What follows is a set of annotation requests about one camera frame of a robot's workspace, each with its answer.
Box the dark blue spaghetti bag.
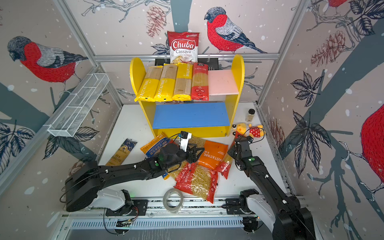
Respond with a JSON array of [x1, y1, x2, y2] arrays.
[[106, 139, 137, 166]]

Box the blue orange pasta bag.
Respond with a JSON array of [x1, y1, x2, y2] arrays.
[[140, 133, 170, 180]]

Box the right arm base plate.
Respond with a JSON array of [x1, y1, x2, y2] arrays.
[[224, 197, 268, 216]]

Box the red spaghetti bag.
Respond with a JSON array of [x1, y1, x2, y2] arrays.
[[216, 161, 232, 180], [191, 63, 209, 101]]

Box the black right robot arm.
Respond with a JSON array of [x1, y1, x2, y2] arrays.
[[228, 136, 316, 240]]

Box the red macaroni bag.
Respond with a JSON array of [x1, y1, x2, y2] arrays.
[[174, 164, 219, 204], [163, 161, 191, 180]]

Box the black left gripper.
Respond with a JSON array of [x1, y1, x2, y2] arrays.
[[164, 143, 205, 170]]

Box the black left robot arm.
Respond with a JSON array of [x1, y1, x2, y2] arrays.
[[64, 143, 205, 212]]

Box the clear tape roll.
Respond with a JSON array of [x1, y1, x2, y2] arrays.
[[163, 188, 184, 214]]

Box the yellow plush toy red dress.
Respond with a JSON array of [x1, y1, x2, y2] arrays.
[[232, 123, 265, 138]]

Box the yellow shelf pink blue boards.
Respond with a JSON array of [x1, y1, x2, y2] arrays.
[[139, 55, 245, 138]]

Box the red Chuba cassava chips bag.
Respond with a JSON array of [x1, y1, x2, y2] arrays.
[[168, 31, 200, 64]]

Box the black rack behind shelf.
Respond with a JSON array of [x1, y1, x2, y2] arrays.
[[155, 58, 219, 71]]

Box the orange Pastatime pasta bag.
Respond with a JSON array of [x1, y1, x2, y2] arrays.
[[189, 137, 228, 170]]

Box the yellow Pastatime spaghetti bag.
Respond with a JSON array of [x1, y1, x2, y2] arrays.
[[154, 64, 178, 102], [135, 66, 163, 102]]

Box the small spice jar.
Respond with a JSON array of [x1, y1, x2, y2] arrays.
[[246, 109, 256, 123]]

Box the white wire mesh basket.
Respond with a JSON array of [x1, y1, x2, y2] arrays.
[[48, 73, 110, 137]]

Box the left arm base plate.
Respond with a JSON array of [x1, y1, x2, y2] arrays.
[[106, 199, 149, 217]]

